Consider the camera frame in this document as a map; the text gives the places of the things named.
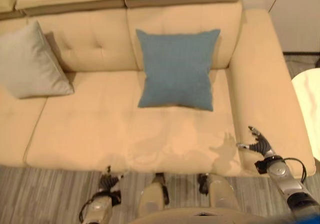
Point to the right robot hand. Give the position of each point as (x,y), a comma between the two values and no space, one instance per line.
(261,145)

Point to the blue square cushion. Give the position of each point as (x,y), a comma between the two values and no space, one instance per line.
(176,71)

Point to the left silver robot leg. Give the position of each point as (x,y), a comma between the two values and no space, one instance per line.
(152,191)

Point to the silver robot leg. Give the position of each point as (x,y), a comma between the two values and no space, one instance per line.
(217,189)
(152,191)

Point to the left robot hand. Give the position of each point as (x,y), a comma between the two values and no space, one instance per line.
(108,180)

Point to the right silver robot leg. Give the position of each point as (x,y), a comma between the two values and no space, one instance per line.
(217,189)

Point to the cream leather sofa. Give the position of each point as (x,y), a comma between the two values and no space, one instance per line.
(100,114)

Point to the light grey square cushion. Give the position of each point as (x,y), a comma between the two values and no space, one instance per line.
(27,64)

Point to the silver robot torso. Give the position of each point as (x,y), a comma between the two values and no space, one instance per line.
(200,215)

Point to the white round side table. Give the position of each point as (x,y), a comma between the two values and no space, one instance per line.
(307,94)

